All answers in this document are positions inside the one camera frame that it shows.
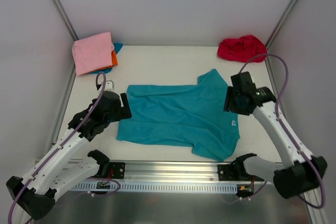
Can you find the folded teal t shirt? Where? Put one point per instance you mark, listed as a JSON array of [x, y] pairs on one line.
[[118, 47]]

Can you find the folded pink t shirt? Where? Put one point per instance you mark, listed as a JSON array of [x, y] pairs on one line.
[[92, 53]]

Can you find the aluminium mounting rail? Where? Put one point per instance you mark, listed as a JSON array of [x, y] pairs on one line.
[[135, 171]]

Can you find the folded orange t shirt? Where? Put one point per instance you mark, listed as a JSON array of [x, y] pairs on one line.
[[108, 68]]

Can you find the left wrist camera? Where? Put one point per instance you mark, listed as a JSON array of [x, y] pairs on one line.
[[106, 86]]

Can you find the white slotted cable duct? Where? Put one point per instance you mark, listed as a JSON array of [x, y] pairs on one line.
[[157, 187]]

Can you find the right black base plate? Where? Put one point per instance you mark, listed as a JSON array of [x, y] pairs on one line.
[[230, 172]]

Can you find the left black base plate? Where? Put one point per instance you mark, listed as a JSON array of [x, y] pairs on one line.
[[116, 170]]

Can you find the crumpled red t shirt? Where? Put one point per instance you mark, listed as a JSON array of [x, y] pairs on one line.
[[242, 49]]

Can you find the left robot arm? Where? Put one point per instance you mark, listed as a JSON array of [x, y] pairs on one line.
[[37, 191]]

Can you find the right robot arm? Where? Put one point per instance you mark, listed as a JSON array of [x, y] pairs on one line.
[[299, 171]]

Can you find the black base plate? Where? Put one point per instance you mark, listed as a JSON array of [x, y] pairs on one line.
[[116, 170], [230, 172]]

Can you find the left aluminium frame post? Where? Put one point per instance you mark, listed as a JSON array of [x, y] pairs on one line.
[[60, 9]]

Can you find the teal t shirt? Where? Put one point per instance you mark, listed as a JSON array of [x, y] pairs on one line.
[[184, 115], [118, 47]]

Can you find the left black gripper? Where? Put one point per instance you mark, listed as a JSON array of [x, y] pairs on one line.
[[125, 106]]

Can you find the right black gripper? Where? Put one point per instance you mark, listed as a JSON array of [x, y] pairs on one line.
[[229, 100]]

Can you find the right aluminium frame post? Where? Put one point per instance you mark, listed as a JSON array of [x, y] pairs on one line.
[[281, 22]]

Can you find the aluminium frame post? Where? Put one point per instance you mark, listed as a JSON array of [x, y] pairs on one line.
[[60, 9], [281, 22]]

